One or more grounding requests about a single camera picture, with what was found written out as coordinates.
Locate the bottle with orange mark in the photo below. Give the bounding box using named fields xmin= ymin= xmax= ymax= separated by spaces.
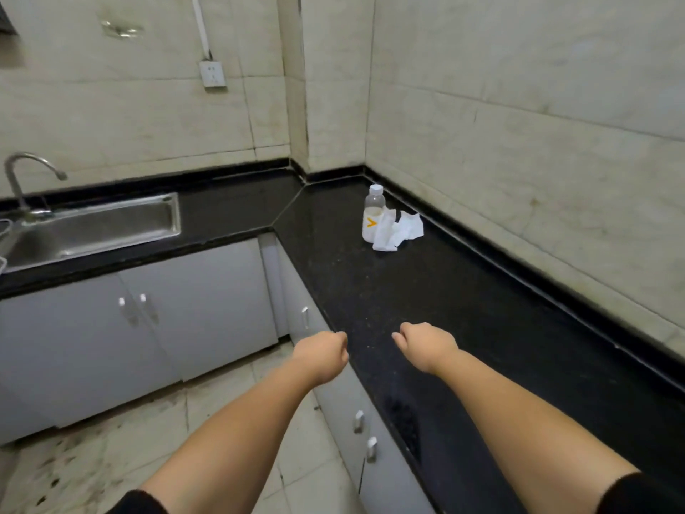
xmin=361 ymin=183 xmax=387 ymax=245

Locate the white wall socket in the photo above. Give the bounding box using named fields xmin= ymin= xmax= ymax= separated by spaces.
xmin=198 ymin=59 xmax=228 ymax=90

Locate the person's left forearm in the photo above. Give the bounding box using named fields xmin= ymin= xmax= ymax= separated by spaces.
xmin=140 ymin=363 xmax=317 ymax=514

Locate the metal wall hook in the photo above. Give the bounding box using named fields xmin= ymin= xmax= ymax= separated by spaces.
xmin=100 ymin=18 xmax=144 ymax=39

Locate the chrome faucet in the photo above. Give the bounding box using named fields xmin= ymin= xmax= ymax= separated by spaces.
xmin=4 ymin=152 xmax=69 ymax=220

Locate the grey sink cabinet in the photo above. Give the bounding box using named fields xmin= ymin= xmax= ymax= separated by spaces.
xmin=0 ymin=238 xmax=279 ymax=445

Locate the person's black sleeve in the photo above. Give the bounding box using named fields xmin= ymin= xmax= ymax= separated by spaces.
xmin=597 ymin=471 xmax=685 ymax=514
xmin=106 ymin=489 xmax=170 ymax=514

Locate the person's black left sleeve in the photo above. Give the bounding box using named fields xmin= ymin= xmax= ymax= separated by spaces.
xmin=106 ymin=489 xmax=170 ymax=514

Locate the person's left hand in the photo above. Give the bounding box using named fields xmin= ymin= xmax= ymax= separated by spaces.
xmin=288 ymin=330 xmax=350 ymax=389

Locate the steel sink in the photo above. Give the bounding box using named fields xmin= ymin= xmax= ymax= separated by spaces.
xmin=0 ymin=192 xmax=182 ymax=275

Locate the person's black right sleeve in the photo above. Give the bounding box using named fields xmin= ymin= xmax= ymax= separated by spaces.
xmin=597 ymin=471 xmax=685 ymax=514

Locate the white cable conduit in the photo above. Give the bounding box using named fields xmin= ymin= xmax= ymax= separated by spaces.
xmin=190 ymin=0 xmax=213 ymax=62

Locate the white tissue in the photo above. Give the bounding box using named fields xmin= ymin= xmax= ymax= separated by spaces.
xmin=372 ymin=208 xmax=425 ymax=253

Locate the person's right forearm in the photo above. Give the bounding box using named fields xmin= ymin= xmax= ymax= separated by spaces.
xmin=436 ymin=350 xmax=641 ymax=514

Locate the person's right hand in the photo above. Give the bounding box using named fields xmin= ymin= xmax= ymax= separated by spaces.
xmin=391 ymin=321 xmax=460 ymax=376

